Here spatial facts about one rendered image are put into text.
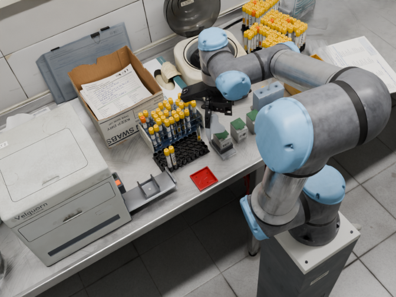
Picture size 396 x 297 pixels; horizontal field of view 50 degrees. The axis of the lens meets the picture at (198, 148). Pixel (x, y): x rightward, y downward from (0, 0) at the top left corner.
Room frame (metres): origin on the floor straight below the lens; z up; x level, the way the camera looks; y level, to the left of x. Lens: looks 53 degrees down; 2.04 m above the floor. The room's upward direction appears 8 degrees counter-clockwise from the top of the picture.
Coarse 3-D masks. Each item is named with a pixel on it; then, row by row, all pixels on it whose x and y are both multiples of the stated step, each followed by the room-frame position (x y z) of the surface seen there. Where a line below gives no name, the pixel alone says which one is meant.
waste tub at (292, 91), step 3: (315, 54) 1.15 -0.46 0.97; (312, 57) 1.14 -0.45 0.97; (315, 57) 1.14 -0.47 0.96; (318, 57) 1.13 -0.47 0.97; (321, 60) 1.11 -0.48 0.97; (285, 84) 1.09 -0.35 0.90; (285, 87) 1.09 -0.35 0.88; (288, 87) 1.08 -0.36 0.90; (291, 87) 1.06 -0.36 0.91; (288, 90) 1.07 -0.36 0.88; (291, 90) 1.06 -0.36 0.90; (294, 90) 1.04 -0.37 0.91; (297, 90) 1.03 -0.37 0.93; (291, 93) 1.06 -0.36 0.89; (294, 93) 1.04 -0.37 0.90; (297, 93) 1.03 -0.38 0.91
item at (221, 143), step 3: (213, 135) 0.87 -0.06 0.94; (228, 135) 0.85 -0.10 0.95; (213, 138) 0.87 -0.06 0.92; (216, 138) 0.85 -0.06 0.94; (222, 138) 0.84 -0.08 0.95; (225, 138) 0.84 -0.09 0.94; (228, 138) 0.84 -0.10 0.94; (216, 141) 0.85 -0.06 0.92; (219, 141) 0.84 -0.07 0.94; (222, 141) 0.83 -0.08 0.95; (225, 141) 0.84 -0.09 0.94; (228, 141) 0.84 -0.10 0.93; (219, 144) 0.84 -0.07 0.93; (222, 144) 0.83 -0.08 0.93; (225, 144) 0.84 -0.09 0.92; (228, 144) 0.84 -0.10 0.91; (219, 147) 0.84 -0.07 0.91; (222, 147) 0.83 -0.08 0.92
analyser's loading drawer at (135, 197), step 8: (152, 176) 0.74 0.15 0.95; (160, 176) 0.75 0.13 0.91; (168, 176) 0.75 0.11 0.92; (144, 184) 0.73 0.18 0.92; (152, 184) 0.73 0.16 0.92; (160, 184) 0.72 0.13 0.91; (168, 184) 0.72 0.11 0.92; (176, 184) 0.71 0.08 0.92; (128, 192) 0.71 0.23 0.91; (136, 192) 0.71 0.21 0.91; (144, 192) 0.68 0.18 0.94; (152, 192) 0.70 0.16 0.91; (160, 192) 0.70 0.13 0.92; (128, 200) 0.68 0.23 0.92; (136, 200) 0.68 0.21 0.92; (144, 200) 0.67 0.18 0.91; (128, 208) 0.65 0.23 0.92
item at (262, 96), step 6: (270, 84) 1.03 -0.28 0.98; (276, 84) 1.02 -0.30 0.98; (258, 90) 1.01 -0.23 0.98; (264, 90) 1.00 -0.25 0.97; (270, 90) 1.00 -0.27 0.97; (276, 90) 1.00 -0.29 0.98; (282, 90) 1.00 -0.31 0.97; (258, 96) 0.98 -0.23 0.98; (264, 96) 0.98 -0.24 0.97; (270, 96) 0.99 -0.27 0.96; (276, 96) 0.99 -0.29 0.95; (282, 96) 1.00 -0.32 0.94; (258, 102) 0.97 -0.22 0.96; (264, 102) 0.98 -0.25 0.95; (270, 102) 0.99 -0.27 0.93; (252, 108) 1.01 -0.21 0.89; (258, 108) 0.97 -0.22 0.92
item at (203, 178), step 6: (204, 168) 0.78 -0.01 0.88; (192, 174) 0.77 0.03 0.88; (198, 174) 0.77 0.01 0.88; (204, 174) 0.76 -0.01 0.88; (210, 174) 0.76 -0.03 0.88; (192, 180) 0.75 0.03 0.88; (198, 180) 0.74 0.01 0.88; (204, 180) 0.74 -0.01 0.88; (210, 180) 0.74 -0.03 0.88; (216, 180) 0.73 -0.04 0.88; (198, 186) 0.72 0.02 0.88; (204, 186) 0.72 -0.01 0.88
